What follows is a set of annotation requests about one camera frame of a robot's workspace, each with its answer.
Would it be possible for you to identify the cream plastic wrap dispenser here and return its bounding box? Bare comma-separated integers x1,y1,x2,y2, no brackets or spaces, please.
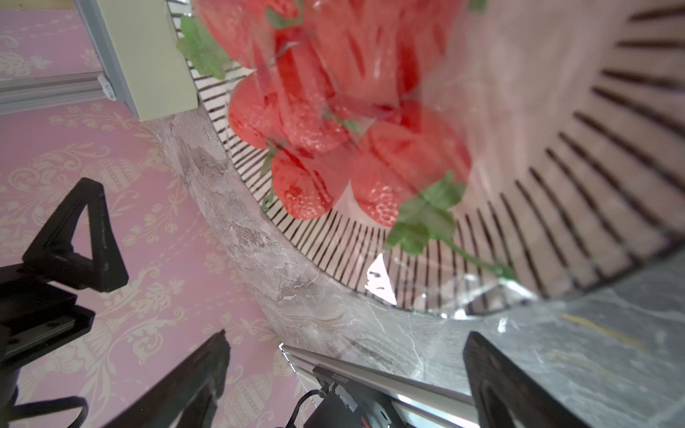
75,1,198,121

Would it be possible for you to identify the red strawberry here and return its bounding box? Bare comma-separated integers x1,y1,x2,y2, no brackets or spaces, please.
271,146,353,220

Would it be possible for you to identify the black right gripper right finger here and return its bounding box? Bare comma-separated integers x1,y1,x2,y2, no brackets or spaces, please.
463,332,587,427

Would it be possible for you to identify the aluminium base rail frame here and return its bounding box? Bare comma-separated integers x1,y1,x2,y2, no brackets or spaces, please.
280,344,479,427

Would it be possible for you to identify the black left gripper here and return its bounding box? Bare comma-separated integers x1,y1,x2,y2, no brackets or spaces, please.
1,178,130,427

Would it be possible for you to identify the glass plate of strawberries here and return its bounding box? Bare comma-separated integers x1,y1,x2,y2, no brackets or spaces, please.
169,1,684,319

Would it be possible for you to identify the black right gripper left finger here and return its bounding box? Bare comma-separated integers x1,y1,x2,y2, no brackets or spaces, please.
107,330,231,427

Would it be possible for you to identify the aluminium corner rail left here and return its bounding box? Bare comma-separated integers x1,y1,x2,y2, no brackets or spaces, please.
1,72,106,115

